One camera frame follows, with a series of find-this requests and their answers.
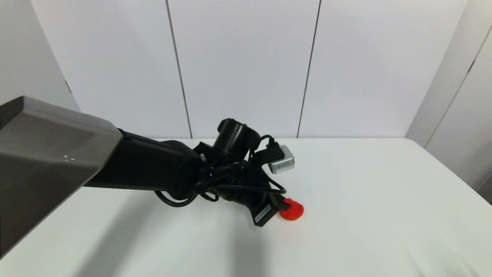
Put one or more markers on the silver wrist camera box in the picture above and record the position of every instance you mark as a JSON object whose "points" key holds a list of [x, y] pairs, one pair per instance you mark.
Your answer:
{"points": [[283, 162]]}

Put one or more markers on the red rubber duck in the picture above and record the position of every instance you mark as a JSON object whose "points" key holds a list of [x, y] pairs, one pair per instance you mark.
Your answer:
{"points": [[293, 211]]}

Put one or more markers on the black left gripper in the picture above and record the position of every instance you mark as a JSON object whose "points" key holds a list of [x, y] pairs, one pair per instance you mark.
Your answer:
{"points": [[255, 194]]}

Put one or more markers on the black and grey left robot arm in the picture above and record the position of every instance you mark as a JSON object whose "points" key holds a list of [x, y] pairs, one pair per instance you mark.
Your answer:
{"points": [[146, 167]]}

